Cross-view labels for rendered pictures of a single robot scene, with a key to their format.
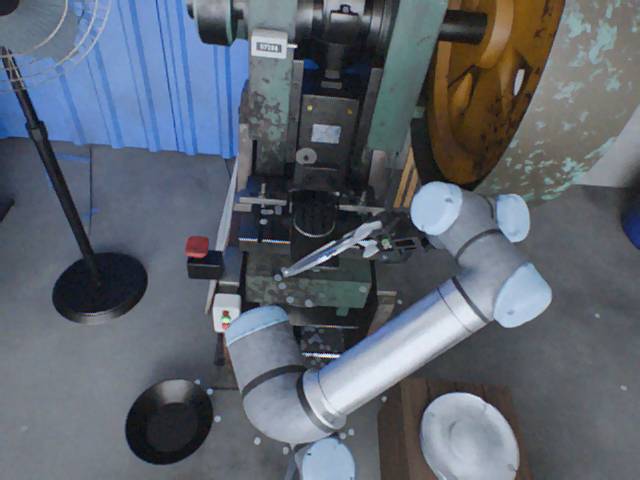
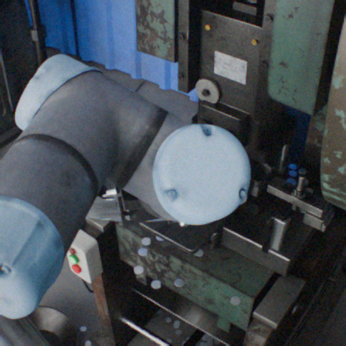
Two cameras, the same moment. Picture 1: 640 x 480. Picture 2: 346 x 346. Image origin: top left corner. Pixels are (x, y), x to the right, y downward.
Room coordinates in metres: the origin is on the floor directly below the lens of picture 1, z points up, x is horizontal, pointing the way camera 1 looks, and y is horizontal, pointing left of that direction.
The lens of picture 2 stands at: (0.31, -0.48, 1.53)
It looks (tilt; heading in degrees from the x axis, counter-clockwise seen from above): 42 degrees down; 44
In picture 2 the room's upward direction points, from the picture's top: straight up
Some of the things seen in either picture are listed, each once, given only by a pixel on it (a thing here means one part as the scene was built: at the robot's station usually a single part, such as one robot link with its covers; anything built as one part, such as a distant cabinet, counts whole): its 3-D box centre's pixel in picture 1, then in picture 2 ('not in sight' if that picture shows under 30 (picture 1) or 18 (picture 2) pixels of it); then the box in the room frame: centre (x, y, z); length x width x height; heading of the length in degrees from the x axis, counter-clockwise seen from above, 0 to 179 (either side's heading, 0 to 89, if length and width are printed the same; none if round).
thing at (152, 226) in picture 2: (312, 247); (198, 221); (0.90, 0.01, 0.72); 0.25 x 0.14 x 0.14; 7
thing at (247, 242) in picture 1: (310, 216); (237, 190); (1.07, 0.03, 0.68); 0.45 x 0.30 x 0.06; 97
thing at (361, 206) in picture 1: (364, 202); (301, 194); (1.09, -0.14, 0.76); 0.17 x 0.06 x 0.10; 97
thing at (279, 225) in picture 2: not in sight; (279, 230); (0.97, -0.16, 0.75); 0.03 x 0.03 x 0.10; 7
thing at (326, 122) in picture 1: (324, 132); (240, 70); (1.03, 0.02, 1.04); 0.17 x 0.15 x 0.30; 7
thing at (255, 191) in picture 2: (313, 199); (239, 166); (1.07, 0.03, 0.76); 0.15 x 0.09 x 0.05; 97
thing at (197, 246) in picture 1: (198, 252); not in sight; (0.80, 0.33, 0.72); 0.07 x 0.06 x 0.08; 7
